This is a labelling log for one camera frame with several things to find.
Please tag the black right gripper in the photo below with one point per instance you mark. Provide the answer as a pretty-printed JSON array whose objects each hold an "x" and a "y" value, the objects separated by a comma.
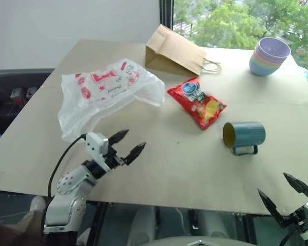
[{"x": 299, "y": 219}]

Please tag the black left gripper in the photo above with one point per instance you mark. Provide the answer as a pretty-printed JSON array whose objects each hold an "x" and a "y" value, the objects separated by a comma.
[{"x": 113, "y": 159}]

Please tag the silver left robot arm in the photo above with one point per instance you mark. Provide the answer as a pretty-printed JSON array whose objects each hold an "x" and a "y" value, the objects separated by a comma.
[{"x": 72, "y": 194}]

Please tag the white red-printed plastic bag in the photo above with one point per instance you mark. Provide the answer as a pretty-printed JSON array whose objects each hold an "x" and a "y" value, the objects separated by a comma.
[{"x": 100, "y": 94}]

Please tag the teal mug with yellow inside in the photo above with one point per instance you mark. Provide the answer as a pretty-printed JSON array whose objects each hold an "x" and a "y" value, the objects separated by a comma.
[{"x": 249, "y": 133}]

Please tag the red chips packet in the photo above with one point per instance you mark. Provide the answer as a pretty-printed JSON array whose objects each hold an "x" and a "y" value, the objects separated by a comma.
[{"x": 197, "y": 102}]

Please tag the grey rounded robot body shapes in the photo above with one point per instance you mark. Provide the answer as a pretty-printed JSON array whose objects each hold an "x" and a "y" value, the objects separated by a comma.
[{"x": 169, "y": 225}]

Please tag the dark cabinet with small parts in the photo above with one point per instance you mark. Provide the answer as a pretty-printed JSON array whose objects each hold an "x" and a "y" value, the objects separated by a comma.
[{"x": 12, "y": 92}]

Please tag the blue plastic bowl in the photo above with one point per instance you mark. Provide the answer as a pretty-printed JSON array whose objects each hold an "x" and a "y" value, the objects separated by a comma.
[{"x": 261, "y": 71}]

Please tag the green plastic bowl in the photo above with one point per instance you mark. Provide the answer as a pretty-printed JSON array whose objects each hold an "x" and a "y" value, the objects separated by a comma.
[{"x": 254, "y": 62}]

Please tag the brown cardboard piece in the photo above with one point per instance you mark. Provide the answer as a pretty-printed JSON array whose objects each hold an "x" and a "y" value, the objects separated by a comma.
[{"x": 15, "y": 230}]

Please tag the pink plastic bowl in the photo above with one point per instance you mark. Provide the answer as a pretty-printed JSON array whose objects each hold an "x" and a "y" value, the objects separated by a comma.
[{"x": 256, "y": 56}]

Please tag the purple plastic bowl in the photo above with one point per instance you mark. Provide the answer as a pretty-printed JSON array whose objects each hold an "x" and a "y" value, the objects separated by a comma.
[{"x": 272, "y": 48}]

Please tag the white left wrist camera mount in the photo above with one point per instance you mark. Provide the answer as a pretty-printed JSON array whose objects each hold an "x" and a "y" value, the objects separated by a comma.
[{"x": 95, "y": 146}]

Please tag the dark window frame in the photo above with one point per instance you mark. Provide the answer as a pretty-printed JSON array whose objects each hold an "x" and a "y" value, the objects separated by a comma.
[{"x": 166, "y": 12}]

